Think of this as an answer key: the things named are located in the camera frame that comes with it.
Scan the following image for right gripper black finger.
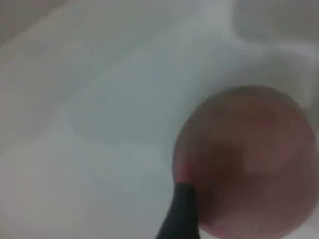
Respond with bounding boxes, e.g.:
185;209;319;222
154;183;201;239

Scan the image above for pink peach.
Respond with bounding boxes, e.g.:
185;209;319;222
172;84;319;239

